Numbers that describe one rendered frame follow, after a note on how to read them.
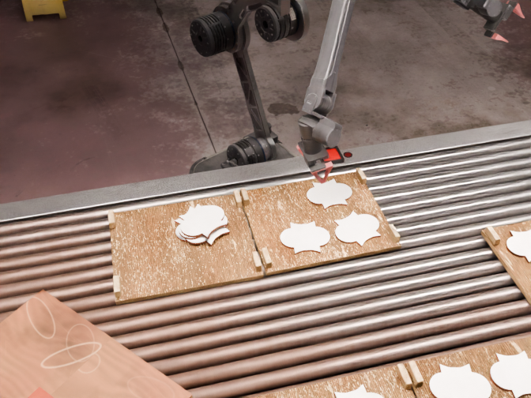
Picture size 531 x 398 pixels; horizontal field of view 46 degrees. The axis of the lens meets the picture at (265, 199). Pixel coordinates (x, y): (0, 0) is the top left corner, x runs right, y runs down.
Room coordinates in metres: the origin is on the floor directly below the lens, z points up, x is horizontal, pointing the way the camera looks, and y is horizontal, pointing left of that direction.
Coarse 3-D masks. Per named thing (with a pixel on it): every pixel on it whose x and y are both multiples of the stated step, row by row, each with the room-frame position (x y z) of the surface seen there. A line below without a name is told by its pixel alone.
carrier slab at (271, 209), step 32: (256, 192) 1.49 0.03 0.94; (288, 192) 1.49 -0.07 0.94; (352, 192) 1.49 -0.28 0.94; (256, 224) 1.34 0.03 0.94; (288, 224) 1.34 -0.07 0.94; (320, 224) 1.34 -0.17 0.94; (384, 224) 1.34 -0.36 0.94; (288, 256) 1.21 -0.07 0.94; (320, 256) 1.21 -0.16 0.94; (352, 256) 1.22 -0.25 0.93
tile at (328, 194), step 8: (312, 184) 1.52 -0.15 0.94; (320, 184) 1.51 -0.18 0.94; (328, 184) 1.51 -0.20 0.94; (336, 184) 1.51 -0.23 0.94; (344, 184) 1.51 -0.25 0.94; (312, 192) 1.48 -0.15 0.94; (320, 192) 1.48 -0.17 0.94; (328, 192) 1.48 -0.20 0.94; (336, 192) 1.48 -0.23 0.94; (344, 192) 1.48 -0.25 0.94; (312, 200) 1.44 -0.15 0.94; (320, 200) 1.44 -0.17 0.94; (328, 200) 1.44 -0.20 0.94; (336, 200) 1.44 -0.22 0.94; (344, 200) 1.44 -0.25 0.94
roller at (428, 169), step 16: (464, 160) 1.66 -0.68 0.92; (480, 160) 1.67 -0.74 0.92; (496, 160) 1.68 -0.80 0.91; (368, 176) 1.58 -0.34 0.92; (384, 176) 1.59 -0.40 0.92; (400, 176) 1.59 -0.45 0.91; (416, 176) 1.60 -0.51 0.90; (80, 224) 1.36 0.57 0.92; (96, 224) 1.36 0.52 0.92; (0, 240) 1.29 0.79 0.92; (16, 240) 1.30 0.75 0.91; (32, 240) 1.30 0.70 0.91
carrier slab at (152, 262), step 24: (120, 216) 1.37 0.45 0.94; (144, 216) 1.37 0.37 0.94; (168, 216) 1.37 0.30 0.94; (240, 216) 1.37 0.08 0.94; (120, 240) 1.27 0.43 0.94; (144, 240) 1.27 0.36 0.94; (168, 240) 1.27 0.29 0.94; (216, 240) 1.27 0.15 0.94; (240, 240) 1.27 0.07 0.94; (120, 264) 1.18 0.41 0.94; (144, 264) 1.18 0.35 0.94; (168, 264) 1.18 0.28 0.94; (192, 264) 1.18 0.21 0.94; (216, 264) 1.18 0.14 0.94; (240, 264) 1.18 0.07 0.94; (144, 288) 1.09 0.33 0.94; (168, 288) 1.09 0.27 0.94; (192, 288) 1.10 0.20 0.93
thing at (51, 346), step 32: (32, 320) 0.91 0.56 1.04; (64, 320) 0.91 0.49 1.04; (0, 352) 0.82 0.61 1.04; (32, 352) 0.82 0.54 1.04; (64, 352) 0.82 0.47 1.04; (96, 352) 0.82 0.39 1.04; (128, 352) 0.82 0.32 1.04; (0, 384) 0.74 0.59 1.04; (32, 384) 0.74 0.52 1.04; (64, 384) 0.74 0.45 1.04; (96, 384) 0.74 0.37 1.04; (128, 384) 0.74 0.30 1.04; (160, 384) 0.74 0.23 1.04
